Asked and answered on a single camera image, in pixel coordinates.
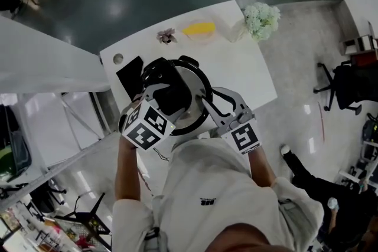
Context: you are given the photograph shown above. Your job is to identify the small pink potted plant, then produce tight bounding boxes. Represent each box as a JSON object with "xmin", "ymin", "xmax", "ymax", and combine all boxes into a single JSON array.
[{"xmin": 156, "ymin": 27, "xmax": 178, "ymax": 46}]

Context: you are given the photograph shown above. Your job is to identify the white square table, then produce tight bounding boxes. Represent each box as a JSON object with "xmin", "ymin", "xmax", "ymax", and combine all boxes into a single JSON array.
[{"xmin": 99, "ymin": 0, "xmax": 279, "ymax": 140}]

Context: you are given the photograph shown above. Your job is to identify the person's right forearm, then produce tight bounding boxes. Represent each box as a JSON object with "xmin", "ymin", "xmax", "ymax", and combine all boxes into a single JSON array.
[{"xmin": 246, "ymin": 146, "xmax": 279, "ymax": 187}]

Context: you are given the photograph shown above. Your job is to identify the yellow corn cob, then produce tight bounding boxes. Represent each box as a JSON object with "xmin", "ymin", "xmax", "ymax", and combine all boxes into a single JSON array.
[{"xmin": 181, "ymin": 22, "xmax": 217, "ymax": 37}]

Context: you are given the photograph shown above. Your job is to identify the white equipment rack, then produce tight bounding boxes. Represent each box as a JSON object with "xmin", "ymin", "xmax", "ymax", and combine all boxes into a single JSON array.
[{"xmin": 338, "ymin": 138, "xmax": 378, "ymax": 187}]

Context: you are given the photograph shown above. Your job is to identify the cooker lid with black handle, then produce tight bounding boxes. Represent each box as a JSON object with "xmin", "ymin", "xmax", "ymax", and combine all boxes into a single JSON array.
[{"xmin": 141, "ymin": 57, "xmax": 214, "ymax": 137}]

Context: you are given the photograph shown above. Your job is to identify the white metal shelf rack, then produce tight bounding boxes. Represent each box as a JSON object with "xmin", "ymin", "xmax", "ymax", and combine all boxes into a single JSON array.
[{"xmin": 0, "ymin": 91, "xmax": 122, "ymax": 214}]

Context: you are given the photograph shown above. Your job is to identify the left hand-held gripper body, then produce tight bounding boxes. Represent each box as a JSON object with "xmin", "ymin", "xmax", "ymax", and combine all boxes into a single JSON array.
[{"xmin": 118, "ymin": 93, "xmax": 177, "ymax": 152}]

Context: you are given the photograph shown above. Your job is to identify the black mesh office chair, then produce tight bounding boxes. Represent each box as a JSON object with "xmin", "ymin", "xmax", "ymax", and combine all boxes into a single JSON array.
[{"xmin": 312, "ymin": 60, "xmax": 378, "ymax": 112}]

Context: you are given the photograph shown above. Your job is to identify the red and white cabinet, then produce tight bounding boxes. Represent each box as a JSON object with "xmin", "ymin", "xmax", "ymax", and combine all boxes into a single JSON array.
[{"xmin": 339, "ymin": 20, "xmax": 378, "ymax": 67}]

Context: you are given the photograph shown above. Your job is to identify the black folding stand with tray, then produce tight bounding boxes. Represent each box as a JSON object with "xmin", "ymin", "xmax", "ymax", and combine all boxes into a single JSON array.
[{"xmin": 54, "ymin": 192, "xmax": 113, "ymax": 252}]

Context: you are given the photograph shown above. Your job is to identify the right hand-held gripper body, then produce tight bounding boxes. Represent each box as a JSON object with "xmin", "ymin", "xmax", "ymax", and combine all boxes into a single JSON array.
[{"xmin": 217, "ymin": 105, "xmax": 263, "ymax": 156}]

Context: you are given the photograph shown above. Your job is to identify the person's white shirt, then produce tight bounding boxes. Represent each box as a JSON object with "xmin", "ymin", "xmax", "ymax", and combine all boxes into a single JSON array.
[{"xmin": 111, "ymin": 137, "xmax": 326, "ymax": 252}]

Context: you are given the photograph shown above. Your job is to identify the black appliance with green window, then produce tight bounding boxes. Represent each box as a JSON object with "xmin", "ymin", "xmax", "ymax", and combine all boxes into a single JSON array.
[{"xmin": 0, "ymin": 104, "xmax": 33, "ymax": 179}]

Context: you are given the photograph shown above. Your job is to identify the white flower bouquet in vase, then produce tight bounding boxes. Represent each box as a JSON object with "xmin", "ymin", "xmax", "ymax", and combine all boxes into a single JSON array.
[{"xmin": 230, "ymin": 2, "xmax": 282, "ymax": 44}]

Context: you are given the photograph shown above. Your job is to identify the person's left forearm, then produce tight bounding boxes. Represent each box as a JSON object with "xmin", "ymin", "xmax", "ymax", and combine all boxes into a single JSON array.
[{"xmin": 113, "ymin": 138, "xmax": 142, "ymax": 204}]

